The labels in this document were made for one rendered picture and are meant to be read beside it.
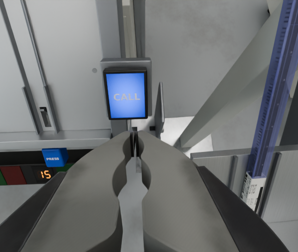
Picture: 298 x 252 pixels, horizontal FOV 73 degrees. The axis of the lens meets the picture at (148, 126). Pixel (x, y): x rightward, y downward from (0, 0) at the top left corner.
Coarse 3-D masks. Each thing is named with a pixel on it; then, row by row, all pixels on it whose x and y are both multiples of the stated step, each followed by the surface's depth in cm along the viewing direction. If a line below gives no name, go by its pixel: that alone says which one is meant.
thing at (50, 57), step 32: (0, 0) 19; (32, 0) 19; (64, 0) 19; (0, 32) 20; (32, 32) 20; (64, 32) 20; (96, 32) 21; (0, 64) 22; (32, 64) 22; (64, 64) 22; (96, 64) 22; (0, 96) 23; (32, 96) 24; (64, 96) 24; (96, 96) 24; (0, 128) 25; (32, 128) 26; (64, 128) 26; (96, 128) 26
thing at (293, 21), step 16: (288, 0) 13; (288, 16) 13; (288, 32) 13; (288, 48) 14; (272, 64) 15; (288, 64) 14; (272, 80) 15; (288, 80) 15; (272, 96) 15; (288, 96) 15; (272, 112) 16; (256, 128) 17; (272, 128) 16; (256, 144) 18; (272, 144) 17; (256, 160) 18; (256, 176) 18
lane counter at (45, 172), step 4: (32, 168) 30; (36, 168) 30; (40, 168) 30; (44, 168) 30; (48, 168) 30; (36, 172) 30; (40, 172) 30; (44, 172) 30; (48, 172) 30; (52, 172) 30; (36, 176) 31; (40, 176) 31; (44, 176) 31; (48, 176) 31; (52, 176) 31; (36, 180) 31; (40, 180) 31; (44, 180) 31; (48, 180) 31
